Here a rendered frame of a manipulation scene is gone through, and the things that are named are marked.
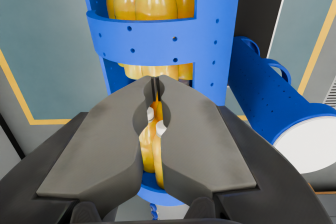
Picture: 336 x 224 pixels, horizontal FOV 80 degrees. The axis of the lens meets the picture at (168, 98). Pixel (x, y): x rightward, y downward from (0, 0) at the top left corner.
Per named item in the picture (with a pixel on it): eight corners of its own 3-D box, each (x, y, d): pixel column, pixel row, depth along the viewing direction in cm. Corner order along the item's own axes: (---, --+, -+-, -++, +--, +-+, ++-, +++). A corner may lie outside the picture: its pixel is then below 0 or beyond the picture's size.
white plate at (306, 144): (314, 180, 81) (312, 177, 82) (375, 131, 67) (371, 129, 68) (255, 164, 75) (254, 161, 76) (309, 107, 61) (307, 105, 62)
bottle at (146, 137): (154, 151, 67) (149, 105, 57) (168, 163, 63) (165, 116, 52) (136, 163, 63) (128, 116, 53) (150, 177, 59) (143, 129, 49)
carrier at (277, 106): (242, 78, 155) (264, 44, 141) (312, 178, 82) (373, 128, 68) (209, 66, 149) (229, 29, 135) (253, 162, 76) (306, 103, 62)
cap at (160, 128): (171, 137, 47) (171, 132, 46) (155, 136, 47) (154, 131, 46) (173, 126, 50) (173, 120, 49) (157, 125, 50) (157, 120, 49)
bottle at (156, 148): (179, 191, 55) (178, 142, 45) (154, 188, 56) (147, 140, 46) (181, 169, 61) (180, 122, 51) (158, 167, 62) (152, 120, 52)
